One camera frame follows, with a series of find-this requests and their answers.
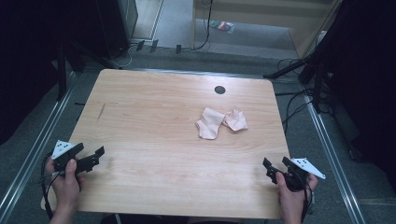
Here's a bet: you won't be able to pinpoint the pink sock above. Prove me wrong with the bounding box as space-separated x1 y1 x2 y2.
221 108 249 133
195 106 226 141

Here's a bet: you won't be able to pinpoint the dark cabinet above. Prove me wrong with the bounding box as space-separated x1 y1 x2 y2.
92 0 139 61

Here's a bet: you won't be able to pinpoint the black floor cables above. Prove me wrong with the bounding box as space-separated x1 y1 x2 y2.
275 57 316 135

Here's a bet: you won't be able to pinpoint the beige wooden panel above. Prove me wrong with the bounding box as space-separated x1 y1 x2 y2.
191 0 345 60

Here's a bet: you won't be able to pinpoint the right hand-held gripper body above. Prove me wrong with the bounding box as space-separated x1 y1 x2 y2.
284 157 327 192

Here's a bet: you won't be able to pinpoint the white floor cable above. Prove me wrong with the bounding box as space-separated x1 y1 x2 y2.
110 45 134 70

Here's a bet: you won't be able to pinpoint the person's right hand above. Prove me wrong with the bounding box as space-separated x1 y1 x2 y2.
275 172 319 219

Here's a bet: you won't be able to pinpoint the black hanging cable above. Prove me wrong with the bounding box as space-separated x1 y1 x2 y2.
191 0 215 51

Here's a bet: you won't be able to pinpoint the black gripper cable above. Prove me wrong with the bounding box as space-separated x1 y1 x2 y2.
39 151 64 221
299 175 315 224

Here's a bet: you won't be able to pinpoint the metal floor rail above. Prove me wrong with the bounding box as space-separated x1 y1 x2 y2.
303 92 366 224
0 70 78 217

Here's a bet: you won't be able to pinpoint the person's left hand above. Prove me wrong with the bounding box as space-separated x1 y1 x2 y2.
45 158 85 215

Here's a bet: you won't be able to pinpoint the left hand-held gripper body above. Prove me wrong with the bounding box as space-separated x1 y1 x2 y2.
50 139 79 175

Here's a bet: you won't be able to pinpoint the black stand leg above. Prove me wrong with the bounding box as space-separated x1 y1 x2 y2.
312 60 325 115
262 55 316 80

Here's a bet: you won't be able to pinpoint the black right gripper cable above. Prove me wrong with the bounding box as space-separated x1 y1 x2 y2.
299 175 315 224

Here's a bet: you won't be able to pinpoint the colourful striped packet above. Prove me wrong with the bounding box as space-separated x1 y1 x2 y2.
209 20 236 35

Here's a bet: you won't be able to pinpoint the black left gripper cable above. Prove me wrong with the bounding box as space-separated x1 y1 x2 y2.
39 151 64 221

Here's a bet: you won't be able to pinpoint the black stand post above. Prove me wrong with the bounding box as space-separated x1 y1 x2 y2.
55 38 69 103

